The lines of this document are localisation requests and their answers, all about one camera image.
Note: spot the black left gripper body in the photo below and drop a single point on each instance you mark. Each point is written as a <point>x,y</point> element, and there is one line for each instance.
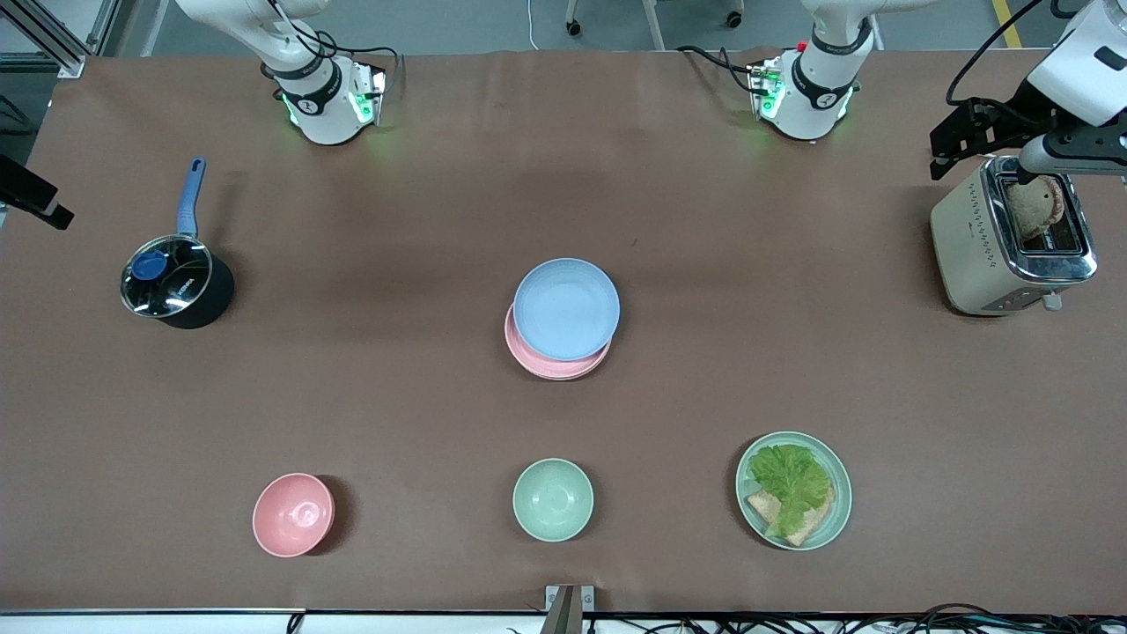
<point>993,123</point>

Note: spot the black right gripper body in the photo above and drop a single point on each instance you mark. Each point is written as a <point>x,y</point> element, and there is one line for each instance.
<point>26,188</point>

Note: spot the blue plate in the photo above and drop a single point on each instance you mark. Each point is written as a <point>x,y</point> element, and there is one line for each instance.
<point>566,308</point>

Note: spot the pink plate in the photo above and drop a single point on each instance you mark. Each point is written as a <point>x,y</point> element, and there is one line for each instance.
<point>546,365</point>

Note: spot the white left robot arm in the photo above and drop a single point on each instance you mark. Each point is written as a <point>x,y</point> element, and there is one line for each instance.
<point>806,106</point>

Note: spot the bread slice in toaster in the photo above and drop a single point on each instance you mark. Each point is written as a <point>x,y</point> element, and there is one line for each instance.
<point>1030,211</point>

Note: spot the beige steel toaster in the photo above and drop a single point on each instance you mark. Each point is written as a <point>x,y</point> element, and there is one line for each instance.
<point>968,255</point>

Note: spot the glass lid with blue knob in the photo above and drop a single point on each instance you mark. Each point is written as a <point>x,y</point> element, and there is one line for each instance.
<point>167,277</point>

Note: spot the wheeled chair base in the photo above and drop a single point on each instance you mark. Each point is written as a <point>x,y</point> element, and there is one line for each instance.
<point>656,22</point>

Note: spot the green lettuce leaf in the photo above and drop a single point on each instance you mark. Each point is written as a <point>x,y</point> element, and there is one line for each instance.
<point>792,480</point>

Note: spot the green plate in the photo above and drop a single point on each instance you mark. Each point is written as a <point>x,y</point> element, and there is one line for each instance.
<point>841,511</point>

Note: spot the pink bowl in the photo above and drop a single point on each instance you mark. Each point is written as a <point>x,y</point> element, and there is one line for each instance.
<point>292,515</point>

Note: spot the toast slice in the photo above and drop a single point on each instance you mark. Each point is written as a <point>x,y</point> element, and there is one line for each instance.
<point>762,504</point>
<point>814,522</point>

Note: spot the green bowl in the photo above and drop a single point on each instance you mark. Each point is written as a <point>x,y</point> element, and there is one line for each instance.
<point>553,499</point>

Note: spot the aluminium frame profile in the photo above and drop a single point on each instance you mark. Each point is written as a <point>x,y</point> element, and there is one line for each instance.
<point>53,44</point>

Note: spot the metal table bracket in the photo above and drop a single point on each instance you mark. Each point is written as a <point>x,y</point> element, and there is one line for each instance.
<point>569,608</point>

